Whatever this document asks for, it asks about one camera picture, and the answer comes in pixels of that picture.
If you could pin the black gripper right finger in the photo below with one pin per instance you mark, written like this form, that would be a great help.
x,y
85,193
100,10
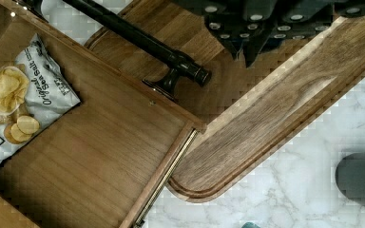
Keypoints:
x,y
298,19

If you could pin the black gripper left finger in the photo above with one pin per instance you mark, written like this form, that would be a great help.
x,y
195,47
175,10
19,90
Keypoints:
x,y
241,26

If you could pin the wooden drawer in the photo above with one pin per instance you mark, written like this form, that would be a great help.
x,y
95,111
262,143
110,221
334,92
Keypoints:
x,y
99,164

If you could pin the wooden serving tray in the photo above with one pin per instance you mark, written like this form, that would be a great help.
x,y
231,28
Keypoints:
x,y
250,112

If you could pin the grey round object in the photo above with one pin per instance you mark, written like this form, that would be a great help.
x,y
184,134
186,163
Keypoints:
x,y
350,177

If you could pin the sea salt chips bag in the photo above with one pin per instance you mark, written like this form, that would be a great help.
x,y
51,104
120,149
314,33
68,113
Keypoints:
x,y
33,94

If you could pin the black drawer handle bar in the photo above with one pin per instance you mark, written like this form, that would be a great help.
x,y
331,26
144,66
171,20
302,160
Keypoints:
x,y
179,63

